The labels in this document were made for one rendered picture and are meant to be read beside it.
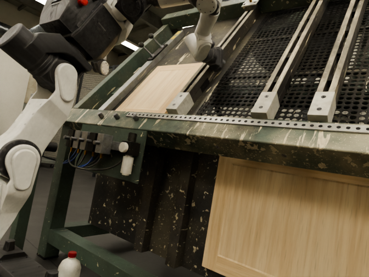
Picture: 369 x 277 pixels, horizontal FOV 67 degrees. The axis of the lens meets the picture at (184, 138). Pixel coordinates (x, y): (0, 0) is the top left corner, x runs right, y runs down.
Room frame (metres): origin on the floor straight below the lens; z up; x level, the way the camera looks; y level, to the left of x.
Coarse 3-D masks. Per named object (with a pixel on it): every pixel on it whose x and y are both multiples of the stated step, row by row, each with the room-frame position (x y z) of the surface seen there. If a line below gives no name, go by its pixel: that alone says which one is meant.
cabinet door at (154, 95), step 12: (156, 72) 1.73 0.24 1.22; (168, 72) 1.67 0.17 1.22; (180, 72) 1.61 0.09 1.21; (192, 72) 1.55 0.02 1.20; (144, 84) 1.67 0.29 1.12; (156, 84) 1.61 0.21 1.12; (168, 84) 1.56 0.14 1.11; (180, 84) 1.50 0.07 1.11; (132, 96) 1.62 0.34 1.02; (144, 96) 1.56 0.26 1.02; (156, 96) 1.51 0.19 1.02; (168, 96) 1.46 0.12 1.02; (120, 108) 1.56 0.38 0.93; (132, 108) 1.51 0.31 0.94; (144, 108) 1.47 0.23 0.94; (156, 108) 1.42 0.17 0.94
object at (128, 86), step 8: (176, 32) 2.06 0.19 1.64; (176, 40) 2.00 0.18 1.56; (168, 48) 1.94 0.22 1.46; (160, 56) 1.89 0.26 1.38; (144, 64) 1.84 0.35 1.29; (152, 64) 1.84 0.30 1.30; (136, 72) 1.80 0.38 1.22; (144, 72) 1.80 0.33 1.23; (128, 80) 1.75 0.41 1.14; (136, 80) 1.75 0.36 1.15; (120, 88) 1.71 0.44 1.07; (128, 88) 1.71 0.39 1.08; (112, 96) 1.67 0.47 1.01; (120, 96) 1.67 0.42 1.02; (104, 104) 1.63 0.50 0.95; (112, 104) 1.63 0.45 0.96
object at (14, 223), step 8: (32, 192) 1.56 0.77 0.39; (32, 200) 1.56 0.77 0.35; (24, 208) 1.53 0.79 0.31; (16, 216) 1.53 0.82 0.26; (24, 216) 1.54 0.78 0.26; (16, 224) 1.52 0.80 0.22; (24, 224) 1.55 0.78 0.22; (16, 232) 1.52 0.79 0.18; (24, 232) 1.56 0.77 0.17; (16, 240) 1.53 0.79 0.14; (24, 240) 1.56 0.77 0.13
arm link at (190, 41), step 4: (188, 36) 1.24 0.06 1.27; (192, 36) 1.23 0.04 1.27; (184, 40) 1.26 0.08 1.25; (188, 40) 1.24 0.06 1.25; (192, 40) 1.23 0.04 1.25; (196, 40) 1.22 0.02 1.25; (212, 40) 1.24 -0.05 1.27; (188, 44) 1.24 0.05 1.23; (192, 44) 1.22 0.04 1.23; (196, 44) 1.22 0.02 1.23; (212, 44) 1.25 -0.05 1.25; (188, 48) 1.25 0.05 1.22; (192, 48) 1.22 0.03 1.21; (212, 48) 1.28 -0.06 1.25; (192, 52) 1.23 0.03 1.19; (212, 52) 1.28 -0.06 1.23; (208, 56) 1.27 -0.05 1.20; (204, 60) 1.29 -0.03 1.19; (208, 60) 1.30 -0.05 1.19
